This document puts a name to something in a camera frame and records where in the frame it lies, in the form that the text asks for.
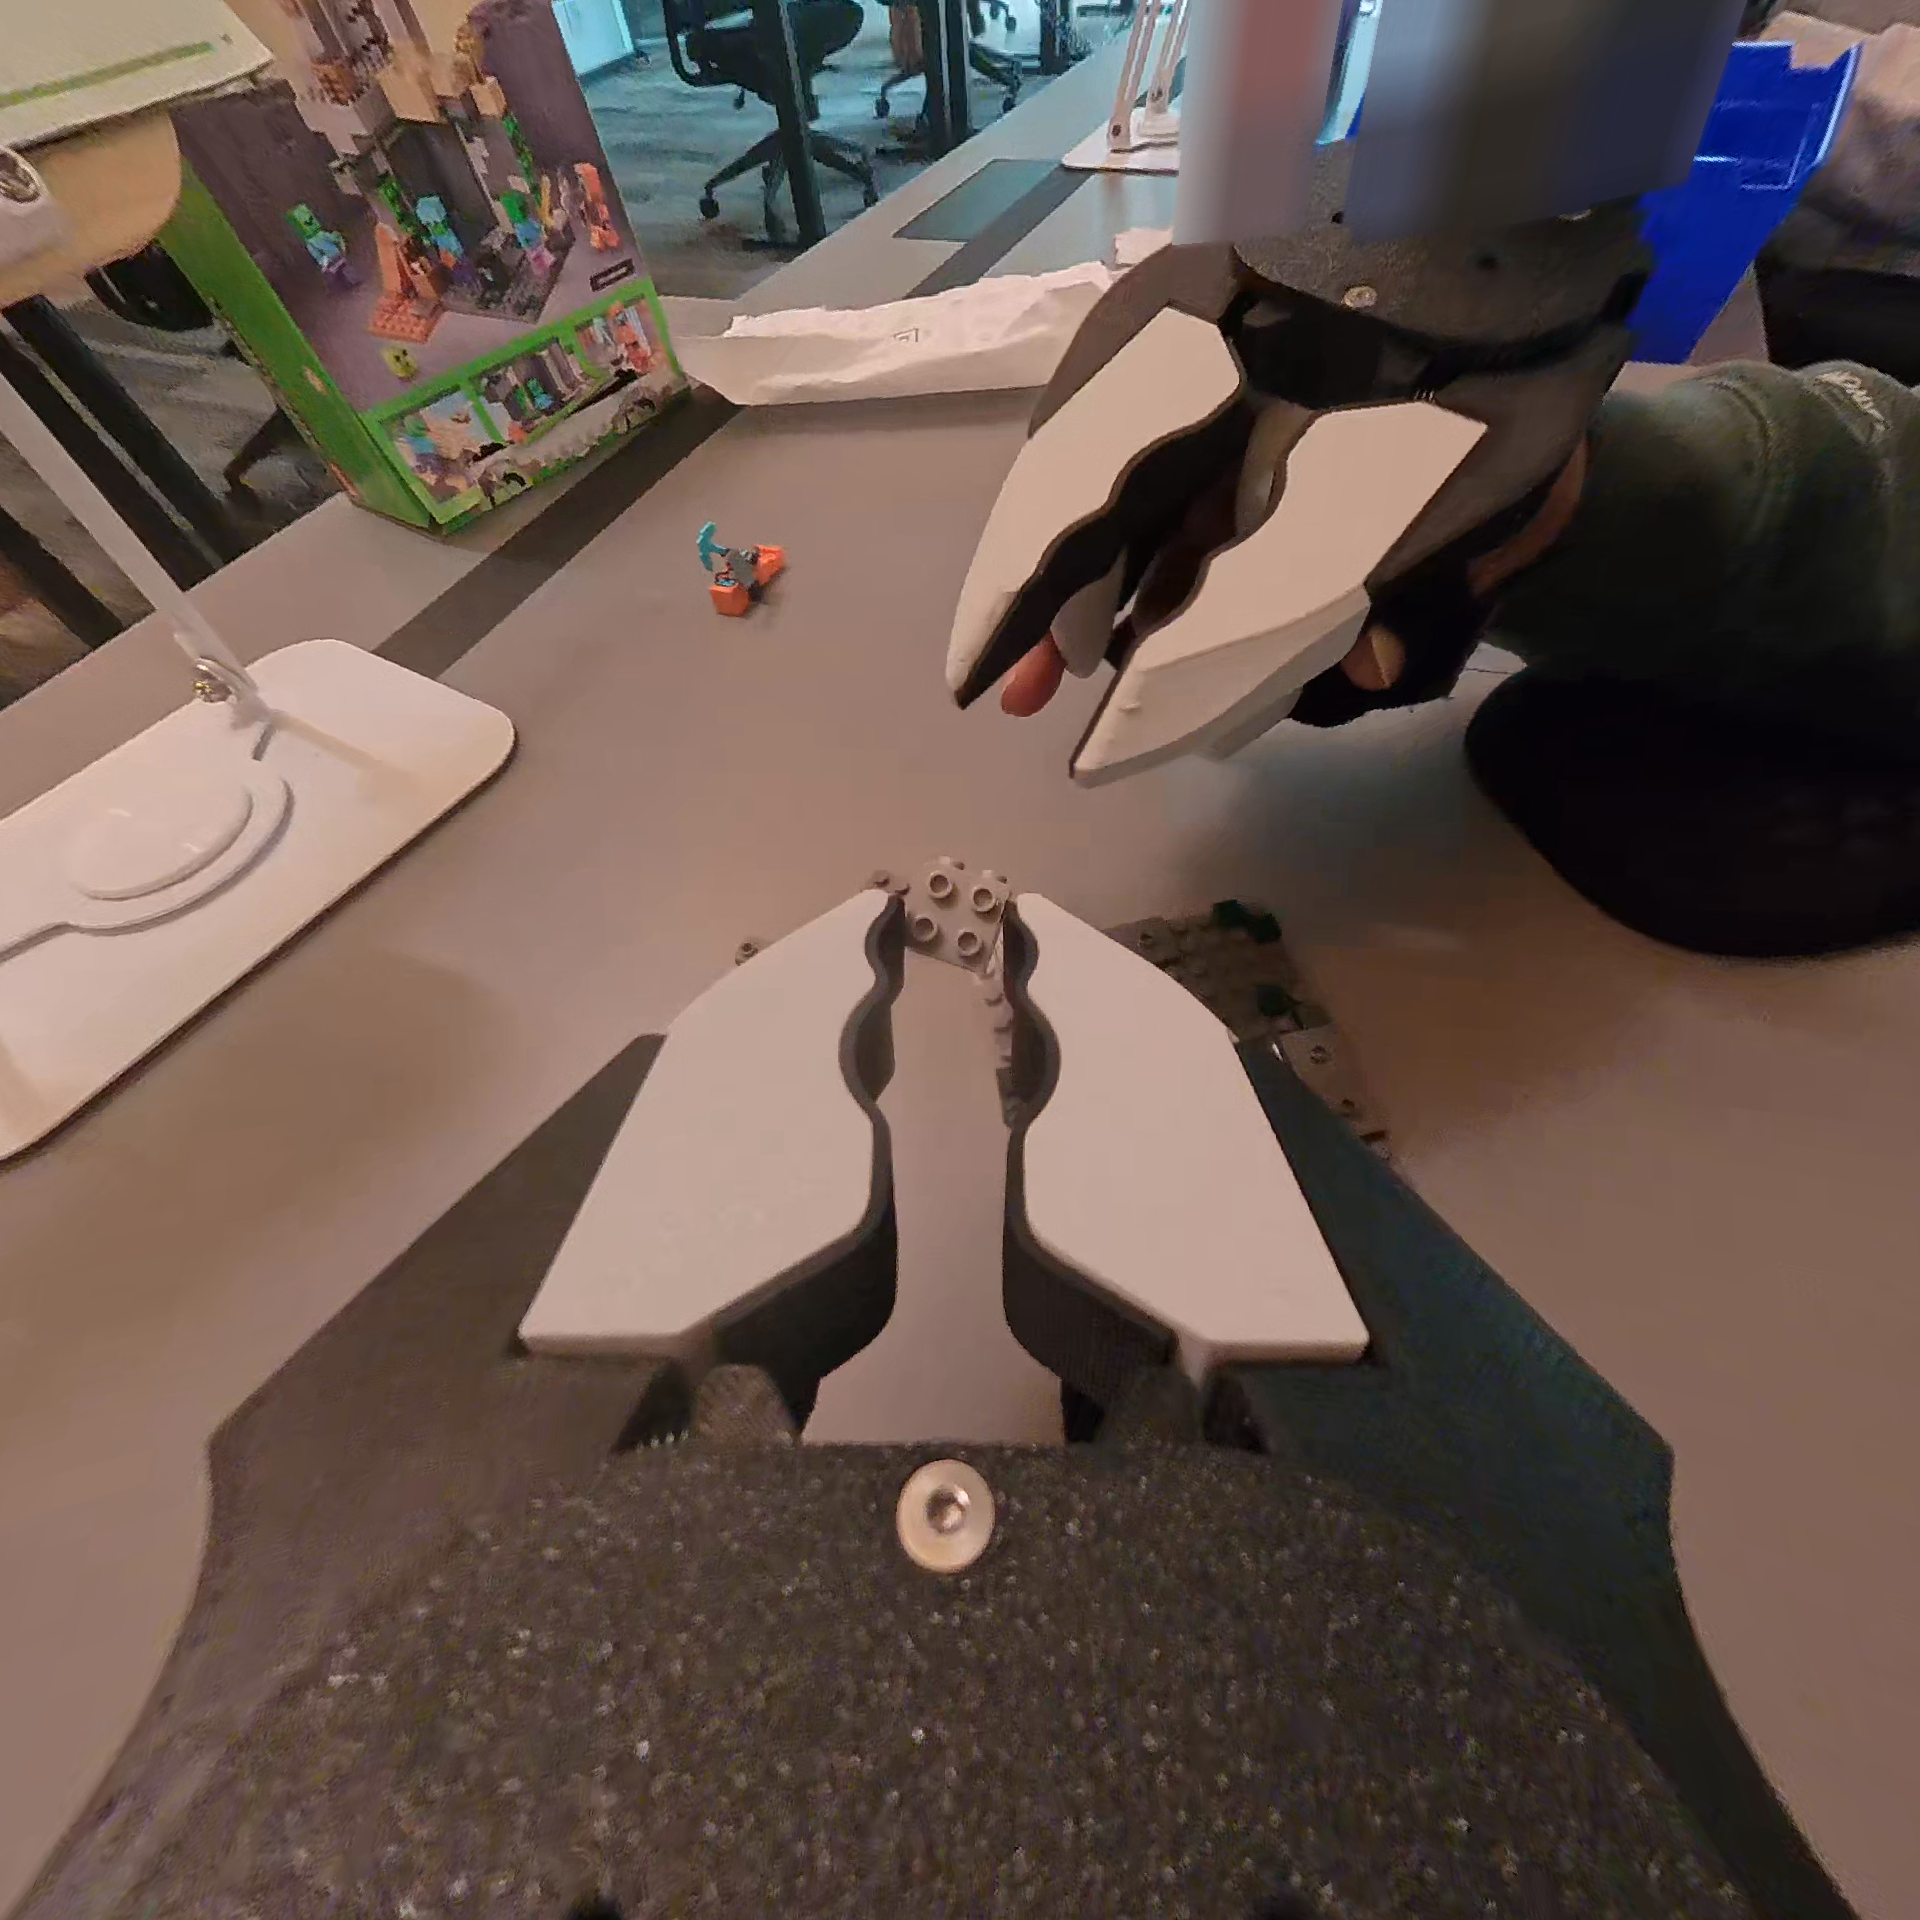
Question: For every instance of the person's right hand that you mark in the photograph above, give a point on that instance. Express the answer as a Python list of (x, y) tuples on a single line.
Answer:
[(1410, 662)]

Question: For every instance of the white paper bag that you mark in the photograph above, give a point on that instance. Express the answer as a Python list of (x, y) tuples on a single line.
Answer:
[(900, 339)]

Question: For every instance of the orange toy brick figure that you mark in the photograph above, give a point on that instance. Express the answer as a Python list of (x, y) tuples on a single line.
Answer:
[(738, 578)]

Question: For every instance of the colourful toy brick set box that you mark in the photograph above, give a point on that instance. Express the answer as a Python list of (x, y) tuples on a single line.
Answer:
[(451, 224)]

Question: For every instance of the white stand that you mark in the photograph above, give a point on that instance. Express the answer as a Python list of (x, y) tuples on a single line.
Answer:
[(225, 840), (1124, 142)]

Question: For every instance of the grey desk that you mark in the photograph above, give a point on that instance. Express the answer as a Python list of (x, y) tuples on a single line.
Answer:
[(675, 779)]

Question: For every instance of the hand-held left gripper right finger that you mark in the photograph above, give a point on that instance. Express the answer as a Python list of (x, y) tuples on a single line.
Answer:
[(1170, 1171)]

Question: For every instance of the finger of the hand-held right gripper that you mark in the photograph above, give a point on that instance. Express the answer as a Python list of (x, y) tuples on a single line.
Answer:
[(1109, 435), (1306, 570)]

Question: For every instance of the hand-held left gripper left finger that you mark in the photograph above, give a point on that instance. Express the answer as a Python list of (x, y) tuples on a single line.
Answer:
[(720, 1171)]

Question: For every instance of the black office chair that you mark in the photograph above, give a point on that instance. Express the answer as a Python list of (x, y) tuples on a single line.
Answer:
[(960, 52), (780, 106)]

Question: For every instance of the white sheet with green stripe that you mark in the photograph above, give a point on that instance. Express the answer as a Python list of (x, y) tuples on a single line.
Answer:
[(134, 59)]

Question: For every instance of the blue plastic bin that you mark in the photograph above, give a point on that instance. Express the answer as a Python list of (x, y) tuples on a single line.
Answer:
[(1724, 211)]

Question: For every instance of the black mesh pad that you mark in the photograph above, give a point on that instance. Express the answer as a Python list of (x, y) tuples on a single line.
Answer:
[(1694, 840)]

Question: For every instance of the grey toy brick model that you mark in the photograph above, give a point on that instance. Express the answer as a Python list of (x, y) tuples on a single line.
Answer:
[(1201, 960)]

